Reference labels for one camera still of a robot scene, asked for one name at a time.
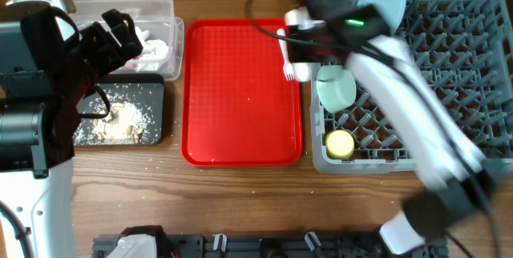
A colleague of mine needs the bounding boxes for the black waste tray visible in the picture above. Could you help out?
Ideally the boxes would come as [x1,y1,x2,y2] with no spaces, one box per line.
[74,74,165,147]

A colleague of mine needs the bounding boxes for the red serving tray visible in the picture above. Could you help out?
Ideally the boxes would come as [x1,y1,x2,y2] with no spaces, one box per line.
[180,19,303,167]

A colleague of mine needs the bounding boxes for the white plastic spoon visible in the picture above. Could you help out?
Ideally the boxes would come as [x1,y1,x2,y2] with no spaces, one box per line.
[293,62,312,83]

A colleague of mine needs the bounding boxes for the food scraps pile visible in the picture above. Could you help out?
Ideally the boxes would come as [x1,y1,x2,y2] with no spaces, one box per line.
[74,91,156,146]

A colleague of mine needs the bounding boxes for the mint green bowl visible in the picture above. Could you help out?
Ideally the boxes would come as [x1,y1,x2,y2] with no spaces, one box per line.
[316,65,357,114]

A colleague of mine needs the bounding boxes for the white plastic fork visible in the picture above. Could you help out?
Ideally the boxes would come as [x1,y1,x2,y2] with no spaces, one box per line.
[278,38,295,81]

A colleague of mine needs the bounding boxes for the clear plastic waste bin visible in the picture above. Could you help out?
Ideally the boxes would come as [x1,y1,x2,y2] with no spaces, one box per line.
[76,0,184,80]

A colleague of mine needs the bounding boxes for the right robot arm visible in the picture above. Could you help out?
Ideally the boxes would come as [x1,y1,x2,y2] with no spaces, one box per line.
[290,0,505,256]

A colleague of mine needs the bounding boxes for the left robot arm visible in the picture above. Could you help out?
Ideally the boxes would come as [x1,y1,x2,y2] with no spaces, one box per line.
[1,0,143,257]

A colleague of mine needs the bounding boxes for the red snack wrapper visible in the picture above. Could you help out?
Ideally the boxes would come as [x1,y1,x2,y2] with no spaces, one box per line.
[122,61,138,71]

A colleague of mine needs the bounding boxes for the yellow plastic cup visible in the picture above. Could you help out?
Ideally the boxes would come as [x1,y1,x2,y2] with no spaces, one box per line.
[325,130,355,159]

